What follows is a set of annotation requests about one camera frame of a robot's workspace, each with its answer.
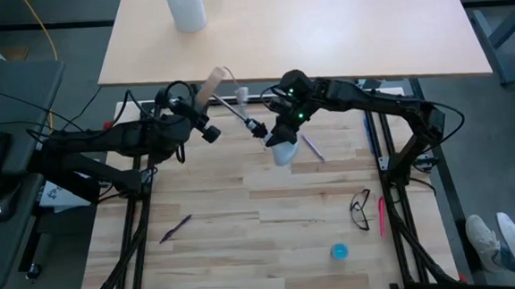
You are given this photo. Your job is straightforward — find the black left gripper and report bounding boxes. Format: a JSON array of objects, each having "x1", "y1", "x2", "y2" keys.
[{"x1": 157, "y1": 84, "x2": 222, "y2": 147}]

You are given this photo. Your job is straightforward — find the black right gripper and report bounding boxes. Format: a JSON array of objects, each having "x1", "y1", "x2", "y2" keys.
[{"x1": 260, "y1": 68, "x2": 319, "y2": 148}]

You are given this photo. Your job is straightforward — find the white lightbulb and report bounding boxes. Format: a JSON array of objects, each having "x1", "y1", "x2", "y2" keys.
[{"x1": 269, "y1": 135, "x2": 303, "y2": 168}]

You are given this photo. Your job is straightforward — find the wooden lamp base with socket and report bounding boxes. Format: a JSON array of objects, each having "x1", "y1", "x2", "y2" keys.
[{"x1": 192, "y1": 64, "x2": 270, "y2": 144}]

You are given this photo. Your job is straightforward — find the lilac pen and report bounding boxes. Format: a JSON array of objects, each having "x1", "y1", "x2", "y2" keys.
[{"x1": 300, "y1": 133, "x2": 326, "y2": 166}]

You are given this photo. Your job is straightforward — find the beige wooden desk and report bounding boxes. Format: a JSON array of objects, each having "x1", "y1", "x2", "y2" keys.
[{"x1": 91, "y1": 0, "x2": 493, "y2": 99}]

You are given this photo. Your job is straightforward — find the dark purple pen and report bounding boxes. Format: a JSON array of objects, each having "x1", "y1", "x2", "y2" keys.
[{"x1": 156, "y1": 214, "x2": 195, "y2": 245}]

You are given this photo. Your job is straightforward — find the black framed glasses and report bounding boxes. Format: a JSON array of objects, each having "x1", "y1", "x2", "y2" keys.
[{"x1": 347, "y1": 188, "x2": 374, "y2": 233}]

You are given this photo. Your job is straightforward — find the white cylinder container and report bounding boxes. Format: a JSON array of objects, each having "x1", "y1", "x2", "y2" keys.
[{"x1": 162, "y1": 0, "x2": 209, "y2": 36}]

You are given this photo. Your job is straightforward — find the pink pen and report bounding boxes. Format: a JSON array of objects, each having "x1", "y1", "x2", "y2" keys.
[{"x1": 376, "y1": 196, "x2": 389, "y2": 237}]

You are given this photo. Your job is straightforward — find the blue round cap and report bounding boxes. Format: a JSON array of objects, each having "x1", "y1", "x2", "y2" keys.
[{"x1": 330, "y1": 242, "x2": 350, "y2": 261}]

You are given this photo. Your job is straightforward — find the white printed paper sheet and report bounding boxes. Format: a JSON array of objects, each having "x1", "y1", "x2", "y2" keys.
[{"x1": 37, "y1": 177, "x2": 93, "y2": 215}]

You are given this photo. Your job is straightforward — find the grey side desk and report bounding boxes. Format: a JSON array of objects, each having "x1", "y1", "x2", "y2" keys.
[{"x1": 0, "y1": 55, "x2": 79, "y2": 289}]

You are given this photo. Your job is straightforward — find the black computer mouse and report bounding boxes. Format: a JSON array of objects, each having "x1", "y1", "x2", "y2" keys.
[{"x1": 0, "y1": 183, "x2": 25, "y2": 223}]

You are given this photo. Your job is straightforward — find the black aluminium table frame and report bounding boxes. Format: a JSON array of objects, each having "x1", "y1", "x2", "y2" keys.
[{"x1": 69, "y1": 81, "x2": 469, "y2": 289}]

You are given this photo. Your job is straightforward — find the yellow cable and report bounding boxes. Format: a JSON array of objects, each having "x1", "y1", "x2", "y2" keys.
[{"x1": 20, "y1": 0, "x2": 63, "y2": 146}]

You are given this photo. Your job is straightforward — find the grey metal desk frame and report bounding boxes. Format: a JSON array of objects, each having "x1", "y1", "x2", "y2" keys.
[{"x1": 470, "y1": 5, "x2": 515, "y2": 92}]

